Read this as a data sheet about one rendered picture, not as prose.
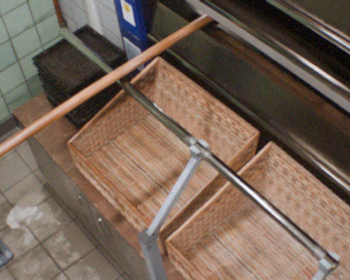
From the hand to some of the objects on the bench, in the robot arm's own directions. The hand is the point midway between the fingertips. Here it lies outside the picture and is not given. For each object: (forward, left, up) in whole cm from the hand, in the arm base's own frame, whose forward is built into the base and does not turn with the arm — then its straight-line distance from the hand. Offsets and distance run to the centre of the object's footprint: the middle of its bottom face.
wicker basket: (+16, +75, -90) cm, 118 cm away
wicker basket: (+75, +71, -90) cm, 137 cm away
